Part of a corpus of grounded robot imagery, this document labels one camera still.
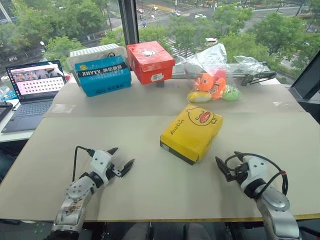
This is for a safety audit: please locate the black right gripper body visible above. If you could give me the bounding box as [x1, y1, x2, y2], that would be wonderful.
[226, 161, 251, 186]

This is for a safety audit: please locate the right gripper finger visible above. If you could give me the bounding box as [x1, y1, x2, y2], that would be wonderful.
[215, 156, 231, 182]
[233, 150, 248, 163]

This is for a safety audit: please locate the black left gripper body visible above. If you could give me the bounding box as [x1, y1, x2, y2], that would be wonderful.
[105, 162, 125, 180]

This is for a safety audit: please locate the yellow duck shoe box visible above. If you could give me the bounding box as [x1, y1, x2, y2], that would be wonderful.
[159, 103, 224, 167]

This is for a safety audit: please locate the blue shoe box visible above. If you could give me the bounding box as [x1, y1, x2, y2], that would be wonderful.
[74, 55, 133, 98]

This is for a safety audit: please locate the red shoe box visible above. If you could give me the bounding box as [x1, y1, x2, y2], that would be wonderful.
[125, 40, 176, 86]

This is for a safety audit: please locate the large beige cardboard sheet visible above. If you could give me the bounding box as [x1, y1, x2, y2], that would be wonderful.
[0, 111, 320, 223]

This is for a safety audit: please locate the narrow beige cardboard sheet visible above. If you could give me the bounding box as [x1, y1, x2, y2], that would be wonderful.
[43, 73, 306, 119]

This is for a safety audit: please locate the green plush toy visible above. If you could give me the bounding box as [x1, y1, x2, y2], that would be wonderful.
[221, 84, 241, 102]

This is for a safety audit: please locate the orange plush clownfish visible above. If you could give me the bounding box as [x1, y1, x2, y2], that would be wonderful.
[193, 72, 216, 92]
[209, 77, 227, 101]

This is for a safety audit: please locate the yellow plush toy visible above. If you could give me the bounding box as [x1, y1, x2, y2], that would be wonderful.
[187, 90, 212, 104]

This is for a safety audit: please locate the pink plush toy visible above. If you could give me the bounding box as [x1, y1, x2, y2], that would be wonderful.
[208, 67, 227, 81]

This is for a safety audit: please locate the open grey laptop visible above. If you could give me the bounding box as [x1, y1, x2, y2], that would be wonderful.
[0, 59, 68, 135]

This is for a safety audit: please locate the crumpled clear plastic bag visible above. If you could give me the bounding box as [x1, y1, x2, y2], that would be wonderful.
[233, 55, 270, 75]

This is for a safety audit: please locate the clear plastic bag of toys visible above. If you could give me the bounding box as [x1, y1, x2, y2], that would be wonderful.
[175, 42, 241, 104]

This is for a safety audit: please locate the white ribbed plastic box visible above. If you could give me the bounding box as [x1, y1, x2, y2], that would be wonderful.
[68, 43, 126, 76]

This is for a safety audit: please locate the black monitor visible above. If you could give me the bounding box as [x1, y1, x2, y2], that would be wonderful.
[289, 56, 320, 101]

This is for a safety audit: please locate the black tablet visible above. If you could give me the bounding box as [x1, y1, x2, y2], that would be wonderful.
[0, 102, 14, 124]

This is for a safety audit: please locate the small blue carton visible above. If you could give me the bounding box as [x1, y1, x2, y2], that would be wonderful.
[0, 90, 19, 105]

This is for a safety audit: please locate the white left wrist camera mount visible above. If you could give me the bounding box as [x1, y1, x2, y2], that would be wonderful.
[89, 149, 114, 181]

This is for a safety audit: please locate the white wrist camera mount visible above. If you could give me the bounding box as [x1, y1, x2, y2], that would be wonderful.
[239, 154, 270, 191]
[89, 149, 114, 181]

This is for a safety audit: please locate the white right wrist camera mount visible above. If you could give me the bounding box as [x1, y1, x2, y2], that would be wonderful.
[239, 154, 270, 191]

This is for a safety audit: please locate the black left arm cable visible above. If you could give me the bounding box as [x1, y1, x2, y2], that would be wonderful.
[71, 145, 95, 182]

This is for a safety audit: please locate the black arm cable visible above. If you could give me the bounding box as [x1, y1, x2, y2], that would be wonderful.
[71, 145, 95, 182]
[223, 152, 289, 199]

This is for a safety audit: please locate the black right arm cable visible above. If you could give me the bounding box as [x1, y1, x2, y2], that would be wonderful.
[223, 152, 289, 199]

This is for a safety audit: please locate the dark window frame post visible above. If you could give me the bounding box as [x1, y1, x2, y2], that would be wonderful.
[118, 0, 140, 49]

